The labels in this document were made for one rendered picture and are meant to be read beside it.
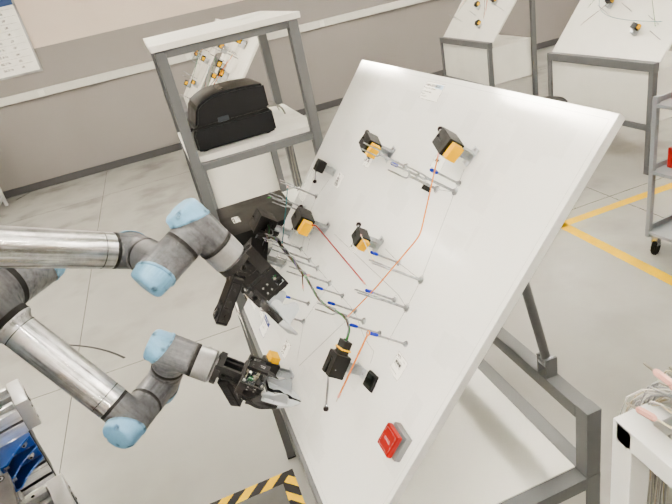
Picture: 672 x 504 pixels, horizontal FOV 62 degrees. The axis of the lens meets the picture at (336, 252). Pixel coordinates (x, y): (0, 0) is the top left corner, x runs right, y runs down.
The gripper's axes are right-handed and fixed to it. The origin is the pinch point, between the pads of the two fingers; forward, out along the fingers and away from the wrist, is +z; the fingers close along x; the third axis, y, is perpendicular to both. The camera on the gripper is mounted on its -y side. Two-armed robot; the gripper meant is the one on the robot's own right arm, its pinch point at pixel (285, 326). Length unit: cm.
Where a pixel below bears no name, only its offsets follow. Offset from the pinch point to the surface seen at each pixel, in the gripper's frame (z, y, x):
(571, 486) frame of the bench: 67, 21, -30
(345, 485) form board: 32.6, -15.5, -12.6
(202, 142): -26, 23, 96
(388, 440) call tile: 22.1, -1.0, -24.1
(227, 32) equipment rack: -48, 52, 82
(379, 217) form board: 7.9, 37.5, 20.7
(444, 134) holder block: -9, 53, -7
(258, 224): 3, 16, 70
